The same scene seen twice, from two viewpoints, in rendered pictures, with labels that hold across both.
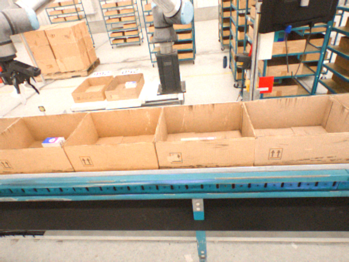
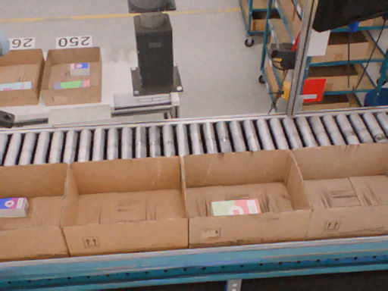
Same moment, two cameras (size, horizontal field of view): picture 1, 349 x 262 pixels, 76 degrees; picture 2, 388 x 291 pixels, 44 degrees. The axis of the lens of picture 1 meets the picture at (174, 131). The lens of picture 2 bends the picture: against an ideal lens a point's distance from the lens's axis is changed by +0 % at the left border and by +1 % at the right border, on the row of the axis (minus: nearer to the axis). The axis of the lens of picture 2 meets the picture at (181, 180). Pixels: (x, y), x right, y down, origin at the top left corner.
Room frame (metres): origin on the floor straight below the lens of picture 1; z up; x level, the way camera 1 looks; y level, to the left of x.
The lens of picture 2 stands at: (-0.21, 0.31, 2.19)
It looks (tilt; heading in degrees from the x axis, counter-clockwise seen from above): 46 degrees down; 348
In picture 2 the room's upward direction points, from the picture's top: 1 degrees counter-clockwise
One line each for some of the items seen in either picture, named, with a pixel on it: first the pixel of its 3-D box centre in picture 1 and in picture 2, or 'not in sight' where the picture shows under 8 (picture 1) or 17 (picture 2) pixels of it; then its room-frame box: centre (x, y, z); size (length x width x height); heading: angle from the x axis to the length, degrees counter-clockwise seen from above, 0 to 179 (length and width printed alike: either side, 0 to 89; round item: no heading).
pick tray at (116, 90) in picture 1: (126, 86); (73, 75); (2.01, 0.39, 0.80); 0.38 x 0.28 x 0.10; 172
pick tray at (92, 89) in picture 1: (94, 88); (12, 76); (2.06, 0.70, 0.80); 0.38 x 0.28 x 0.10; 172
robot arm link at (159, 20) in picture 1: (162, 12); not in sight; (1.93, -0.04, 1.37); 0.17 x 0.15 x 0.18; 44
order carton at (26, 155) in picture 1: (46, 143); (10, 213); (0.95, 0.65, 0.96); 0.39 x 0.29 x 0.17; 81
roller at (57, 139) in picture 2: not in sight; (53, 170); (1.39, 0.54, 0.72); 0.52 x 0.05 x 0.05; 171
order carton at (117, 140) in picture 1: (121, 140); (128, 205); (0.89, 0.26, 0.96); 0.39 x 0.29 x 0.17; 81
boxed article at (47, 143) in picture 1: (54, 143); (11, 208); (1.03, 0.66, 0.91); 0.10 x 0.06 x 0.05; 80
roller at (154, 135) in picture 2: not in sight; (155, 163); (1.32, 0.09, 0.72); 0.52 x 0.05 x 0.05; 171
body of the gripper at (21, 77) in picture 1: (12, 69); not in sight; (1.02, 0.67, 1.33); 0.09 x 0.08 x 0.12; 81
